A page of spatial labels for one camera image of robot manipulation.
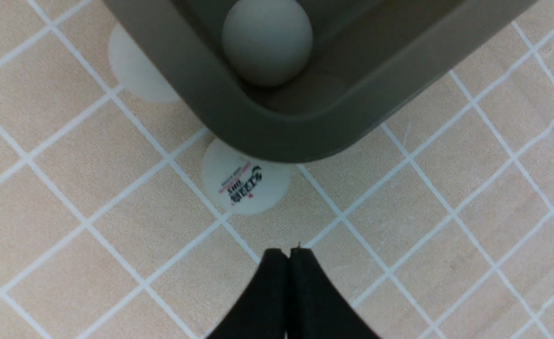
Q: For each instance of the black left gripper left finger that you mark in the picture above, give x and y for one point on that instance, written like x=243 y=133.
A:
x=259 y=312

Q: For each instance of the plain white ping-pong ball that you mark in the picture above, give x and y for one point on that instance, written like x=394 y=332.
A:
x=267 y=42

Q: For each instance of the olive green plastic bin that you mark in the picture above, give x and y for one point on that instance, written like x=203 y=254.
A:
x=370 y=58

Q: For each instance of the white ball with logo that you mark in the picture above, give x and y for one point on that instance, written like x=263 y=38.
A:
x=241 y=184

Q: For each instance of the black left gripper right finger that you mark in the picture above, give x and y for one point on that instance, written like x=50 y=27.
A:
x=316 y=309

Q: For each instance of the peach checkered tablecloth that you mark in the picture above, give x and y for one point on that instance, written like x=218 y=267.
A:
x=437 y=225

